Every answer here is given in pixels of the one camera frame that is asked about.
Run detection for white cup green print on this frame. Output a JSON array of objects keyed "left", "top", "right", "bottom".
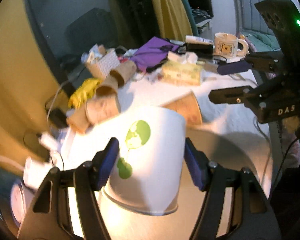
[{"left": 103, "top": 107, "right": 186, "bottom": 216}]

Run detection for beige cartoon paper cup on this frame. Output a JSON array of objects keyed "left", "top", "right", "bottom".
[{"left": 162, "top": 91, "right": 203, "bottom": 127}]

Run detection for brown paper cup leftmost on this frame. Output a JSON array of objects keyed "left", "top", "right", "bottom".
[{"left": 66, "top": 105, "right": 90, "bottom": 134}]

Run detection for beige printed paper cup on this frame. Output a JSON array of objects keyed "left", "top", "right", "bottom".
[{"left": 85, "top": 94, "right": 121, "bottom": 125}]

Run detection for brown paper cup middle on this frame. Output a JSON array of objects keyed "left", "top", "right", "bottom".
[{"left": 95, "top": 75, "right": 119, "bottom": 98}]

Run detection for white bear mug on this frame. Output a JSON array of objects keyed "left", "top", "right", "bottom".
[{"left": 214, "top": 33, "right": 249, "bottom": 58}]

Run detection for black pouch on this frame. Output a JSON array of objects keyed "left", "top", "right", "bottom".
[{"left": 186, "top": 43, "right": 213, "bottom": 57}]

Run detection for white power strip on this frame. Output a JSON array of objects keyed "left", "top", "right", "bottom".
[{"left": 23, "top": 132, "right": 64, "bottom": 191}]

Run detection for white tube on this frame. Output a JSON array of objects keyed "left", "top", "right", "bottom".
[{"left": 185, "top": 35, "right": 213, "bottom": 45}]

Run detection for yellow tissue box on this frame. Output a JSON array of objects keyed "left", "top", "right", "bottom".
[{"left": 161, "top": 61, "right": 202, "bottom": 86}]

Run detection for purple bowl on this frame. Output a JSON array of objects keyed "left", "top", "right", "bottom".
[{"left": 10, "top": 180, "right": 34, "bottom": 227}]

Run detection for yellow curtain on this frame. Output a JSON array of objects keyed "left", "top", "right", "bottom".
[{"left": 152, "top": 0, "right": 192, "bottom": 41}]

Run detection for yellow plastic bag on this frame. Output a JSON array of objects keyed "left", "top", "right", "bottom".
[{"left": 68, "top": 78, "right": 102, "bottom": 109}]

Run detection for purple cloth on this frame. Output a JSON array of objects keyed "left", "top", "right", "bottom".
[{"left": 130, "top": 37, "right": 180, "bottom": 73}]

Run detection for white lattice basket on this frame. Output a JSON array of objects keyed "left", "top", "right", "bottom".
[{"left": 85, "top": 48, "right": 120, "bottom": 79}]

